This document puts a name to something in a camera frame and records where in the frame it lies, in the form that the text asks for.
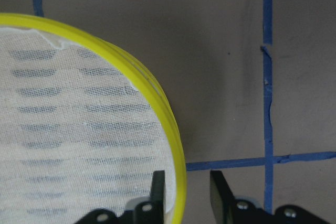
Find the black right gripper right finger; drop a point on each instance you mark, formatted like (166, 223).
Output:
(229, 209)

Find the yellow steamer layer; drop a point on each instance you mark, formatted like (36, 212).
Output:
(157, 98)

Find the white steamer cloth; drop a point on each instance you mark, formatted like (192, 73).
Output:
(78, 129)

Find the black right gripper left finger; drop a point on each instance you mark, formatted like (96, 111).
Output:
(150, 209)

